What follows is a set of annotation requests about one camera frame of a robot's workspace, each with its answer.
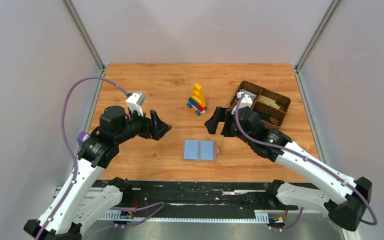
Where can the pink card holder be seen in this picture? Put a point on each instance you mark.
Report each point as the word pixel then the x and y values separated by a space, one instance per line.
pixel 200 150

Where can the slotted aluminium rail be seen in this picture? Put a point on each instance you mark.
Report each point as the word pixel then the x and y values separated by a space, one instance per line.
pixel 253 217

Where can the purple box with card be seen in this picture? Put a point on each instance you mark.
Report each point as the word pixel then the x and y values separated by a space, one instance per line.
pixel 82 137

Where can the beige card with stripe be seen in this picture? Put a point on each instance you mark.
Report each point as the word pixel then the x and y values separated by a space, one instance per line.
pixel 271 103

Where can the white card in basket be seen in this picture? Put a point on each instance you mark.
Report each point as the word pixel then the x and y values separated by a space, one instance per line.
pixel 250 94

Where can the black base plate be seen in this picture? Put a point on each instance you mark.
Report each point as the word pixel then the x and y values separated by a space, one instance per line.
pixel 204 198

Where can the gold card in basket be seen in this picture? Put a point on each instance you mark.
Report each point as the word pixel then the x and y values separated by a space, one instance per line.
pixel 261 99

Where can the colourful toy block car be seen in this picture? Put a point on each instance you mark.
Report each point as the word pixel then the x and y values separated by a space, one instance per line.
pixel 197 100

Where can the woven brown divided basket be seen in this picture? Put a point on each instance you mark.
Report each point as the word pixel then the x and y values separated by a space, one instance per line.
pixel 283 101

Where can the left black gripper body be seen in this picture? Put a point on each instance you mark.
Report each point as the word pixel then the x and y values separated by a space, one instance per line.
pixel 150 125

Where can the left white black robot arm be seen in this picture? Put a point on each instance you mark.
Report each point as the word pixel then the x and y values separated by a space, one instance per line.
pixel 65 218

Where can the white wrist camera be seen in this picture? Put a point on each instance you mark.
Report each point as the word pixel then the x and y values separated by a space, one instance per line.
pixel 244 100
pixel 135 101

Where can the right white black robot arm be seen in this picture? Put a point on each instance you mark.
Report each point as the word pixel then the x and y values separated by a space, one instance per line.
pixel 344 199

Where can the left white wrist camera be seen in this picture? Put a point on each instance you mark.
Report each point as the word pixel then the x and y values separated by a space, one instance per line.
pixel 135 101

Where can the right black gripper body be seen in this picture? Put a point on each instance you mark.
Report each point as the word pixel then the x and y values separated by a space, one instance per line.
pixel 227 122

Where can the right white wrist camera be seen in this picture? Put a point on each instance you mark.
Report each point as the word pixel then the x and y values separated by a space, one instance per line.
pixel 244 100

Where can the black card in basket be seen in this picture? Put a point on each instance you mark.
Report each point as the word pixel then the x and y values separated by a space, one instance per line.
pixel 265 117

